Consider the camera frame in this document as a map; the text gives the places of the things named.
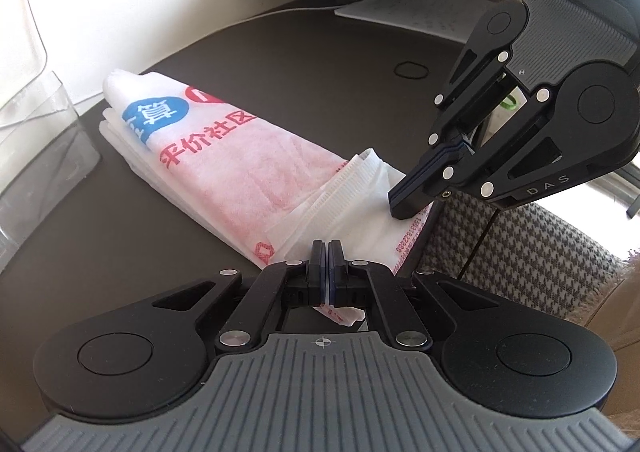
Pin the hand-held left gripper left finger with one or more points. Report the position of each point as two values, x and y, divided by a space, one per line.
319 277

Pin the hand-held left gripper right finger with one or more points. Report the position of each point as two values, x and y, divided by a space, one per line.
335 277

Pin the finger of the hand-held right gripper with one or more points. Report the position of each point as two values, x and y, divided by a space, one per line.
415 202
475 92

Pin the white printed shopping bag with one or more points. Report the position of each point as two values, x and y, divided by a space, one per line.
240 172

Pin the clear plastic lidded box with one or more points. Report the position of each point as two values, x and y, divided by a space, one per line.
35 147

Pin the houndstooth fabric chair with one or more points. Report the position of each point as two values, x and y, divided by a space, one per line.
525 257

